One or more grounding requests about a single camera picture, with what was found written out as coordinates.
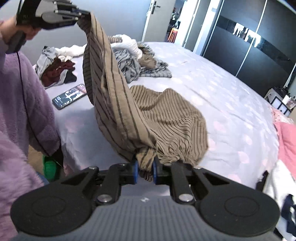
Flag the brown hooded jacket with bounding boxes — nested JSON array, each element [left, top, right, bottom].
[[137, 42, 169, 69]]

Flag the grey striped garment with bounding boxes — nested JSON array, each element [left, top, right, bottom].
[[113, 47, 173, 84]]

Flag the plain pink pillow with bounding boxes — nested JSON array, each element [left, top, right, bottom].
[[274, 120, 296, 179]]

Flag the white garment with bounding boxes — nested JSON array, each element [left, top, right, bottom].
[[55, 34, 144, 59]]

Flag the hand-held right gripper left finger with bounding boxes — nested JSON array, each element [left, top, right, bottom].
[[61, 160, 139, 206]]

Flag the black wardrobe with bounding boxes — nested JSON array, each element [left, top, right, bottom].
[[185, 0, 296, 98]]

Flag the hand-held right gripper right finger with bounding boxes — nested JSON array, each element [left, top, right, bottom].
[[152, 158, 232, 205]]

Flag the person's left hand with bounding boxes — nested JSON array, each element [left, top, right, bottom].
[[6, 22, 41, 44]]

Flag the green plastic object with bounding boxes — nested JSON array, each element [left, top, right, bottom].
[[42, 155, 61, 181]]

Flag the black garment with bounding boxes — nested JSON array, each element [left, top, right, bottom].
[[63, 71, 77, 84]]

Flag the white nightstand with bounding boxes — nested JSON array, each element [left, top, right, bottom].
[[264, 87, 296, 117]]

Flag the grey and maroon clothes pile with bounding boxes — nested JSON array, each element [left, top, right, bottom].
[[35, 46, 68, 89]]

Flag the white and navy cloth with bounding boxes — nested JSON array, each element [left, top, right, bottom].
[[262, 160, 296, 241]]

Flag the maroon garment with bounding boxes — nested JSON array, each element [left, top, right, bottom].
[[43, 58, 76, 86]]

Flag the person's purple sweater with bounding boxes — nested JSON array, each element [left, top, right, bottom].
[[0, 52, 62, 241]]

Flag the black smartphone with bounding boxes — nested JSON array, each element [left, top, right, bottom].
[[52, 83, 88, 110]]

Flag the polka dot bed sheet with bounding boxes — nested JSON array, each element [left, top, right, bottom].
[[32, 42, 281, 193]]

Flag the brown striped pants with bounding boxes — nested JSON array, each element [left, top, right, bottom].
[[77, 12, 209, 182]]

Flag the white door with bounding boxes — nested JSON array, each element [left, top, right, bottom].
[[142, 0, 177, 42]]

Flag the pink floral pillow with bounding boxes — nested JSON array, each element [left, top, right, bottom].
[[270, 107, 295, 124]]

